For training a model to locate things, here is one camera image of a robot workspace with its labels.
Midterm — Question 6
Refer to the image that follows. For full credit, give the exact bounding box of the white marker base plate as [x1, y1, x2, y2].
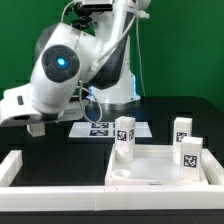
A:
[69, 122, 152, 138]

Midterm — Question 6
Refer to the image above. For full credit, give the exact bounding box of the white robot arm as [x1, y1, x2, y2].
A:
[0, 0, 151, 127]

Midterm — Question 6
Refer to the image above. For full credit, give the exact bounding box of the white U-shaped obstacle fence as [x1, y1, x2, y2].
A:
[0, 150, 224, 212]

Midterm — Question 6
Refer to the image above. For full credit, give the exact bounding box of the white square tabletop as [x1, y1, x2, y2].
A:
[105, 144, 208, 186]

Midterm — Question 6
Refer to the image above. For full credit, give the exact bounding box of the white cable right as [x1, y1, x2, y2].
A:
[78, 0, 148, 124]

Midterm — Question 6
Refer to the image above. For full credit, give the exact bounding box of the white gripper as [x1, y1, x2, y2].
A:
[0, 84, 83, 127]

